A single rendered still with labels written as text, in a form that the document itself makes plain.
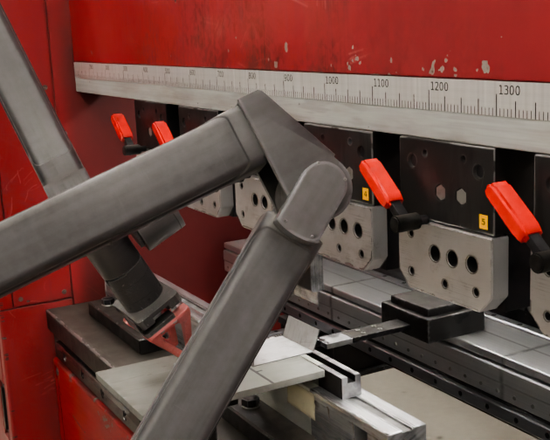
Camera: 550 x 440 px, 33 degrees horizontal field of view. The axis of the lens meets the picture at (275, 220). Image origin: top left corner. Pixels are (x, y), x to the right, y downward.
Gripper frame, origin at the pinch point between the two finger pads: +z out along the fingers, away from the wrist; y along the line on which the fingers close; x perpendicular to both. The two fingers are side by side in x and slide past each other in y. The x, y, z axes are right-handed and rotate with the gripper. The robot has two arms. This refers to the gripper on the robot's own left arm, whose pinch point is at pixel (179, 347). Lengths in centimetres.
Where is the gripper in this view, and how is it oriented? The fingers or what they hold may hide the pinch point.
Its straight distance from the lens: 129.4
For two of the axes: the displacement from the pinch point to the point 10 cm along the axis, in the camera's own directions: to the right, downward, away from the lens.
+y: -4.8, -1.7, 8.6
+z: 4.7, 7.8, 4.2
